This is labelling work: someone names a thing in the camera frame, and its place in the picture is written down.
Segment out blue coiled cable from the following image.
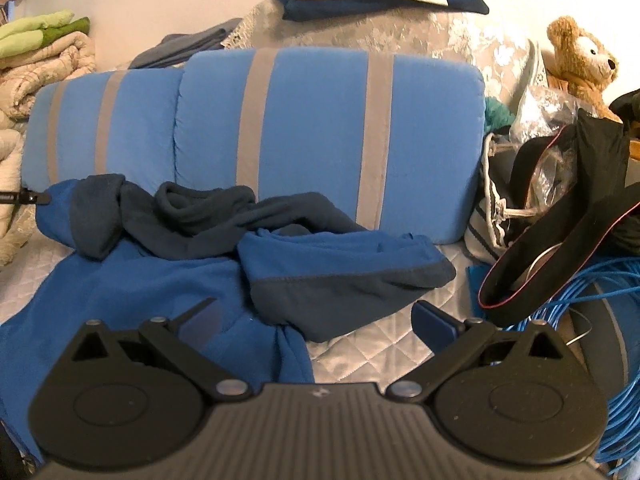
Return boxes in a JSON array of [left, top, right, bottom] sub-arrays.
[[504, 257, 640, 476]]

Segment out striped canvas tote bag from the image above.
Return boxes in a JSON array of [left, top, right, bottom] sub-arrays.
[[463, 133, 554, 263]]

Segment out green folded blanket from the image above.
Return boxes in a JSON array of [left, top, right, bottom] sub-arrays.
[[0, 10, 91, 58]]

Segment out beige folded comforter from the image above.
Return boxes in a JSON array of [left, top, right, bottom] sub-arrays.
[[0, 30, 98, 266]]

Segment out blue fleece jacket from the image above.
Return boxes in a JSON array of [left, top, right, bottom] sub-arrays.
[[1, 174, 456, 453]]

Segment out right blue striped pillow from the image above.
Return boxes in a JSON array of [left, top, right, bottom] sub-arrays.
[[175, 48, 485, 244]]

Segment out blue striped pillow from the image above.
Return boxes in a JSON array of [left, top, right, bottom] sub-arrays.
[[175, 48, 485, 244], [22, 68, 183, 192]]

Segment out black bag red trim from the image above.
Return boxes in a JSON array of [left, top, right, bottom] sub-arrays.
[[477, 108, 639, 327]]

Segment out left blue striped pillow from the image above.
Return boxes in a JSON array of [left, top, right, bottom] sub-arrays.
[[22, 68, 183, 192]]

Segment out brown teddy bear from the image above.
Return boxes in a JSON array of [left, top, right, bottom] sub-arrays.
[[546, 16, 620, 122]]

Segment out quilted grey bedspread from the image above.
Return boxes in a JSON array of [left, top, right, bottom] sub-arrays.
[[1, 232, 475, 388]]

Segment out grey folded garment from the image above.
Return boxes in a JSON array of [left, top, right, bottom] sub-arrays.
[[128, 18, 241, 70]]

